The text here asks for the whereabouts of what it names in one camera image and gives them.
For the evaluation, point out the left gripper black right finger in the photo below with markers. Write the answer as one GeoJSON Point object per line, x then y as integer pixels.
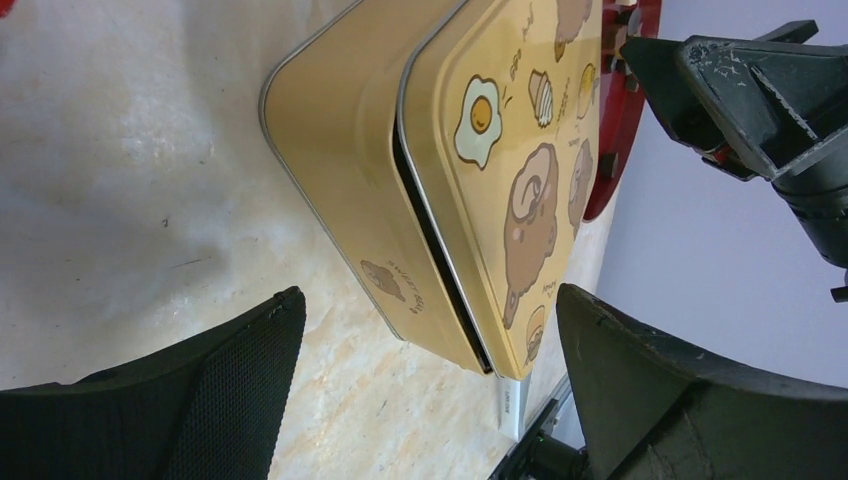
{"type": "Point", "coordinates": [654, 406]}

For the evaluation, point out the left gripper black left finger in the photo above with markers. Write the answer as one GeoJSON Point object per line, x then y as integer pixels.
{"type": "Point", "coordinates": [208, 407]}

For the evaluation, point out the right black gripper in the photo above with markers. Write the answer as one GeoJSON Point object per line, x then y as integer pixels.
{"type": "Point", "coordinates": [773, 107]}

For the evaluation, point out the yellow bear tin lid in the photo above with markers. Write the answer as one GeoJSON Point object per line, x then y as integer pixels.
{"type": "Point", "coordinates": [498, 118]}

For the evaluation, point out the gold chocolate tin box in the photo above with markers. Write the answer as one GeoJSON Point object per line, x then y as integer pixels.
{"type": "Point", "coordinates": [331, 113]}

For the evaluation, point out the silver metal tongs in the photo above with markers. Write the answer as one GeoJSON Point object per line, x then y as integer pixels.
{"type": "Point", "coordinates": [512, 403]}

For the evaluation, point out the red round plate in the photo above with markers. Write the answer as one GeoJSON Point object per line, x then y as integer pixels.
{"type": "Point", "coordinates": [621, 99]}

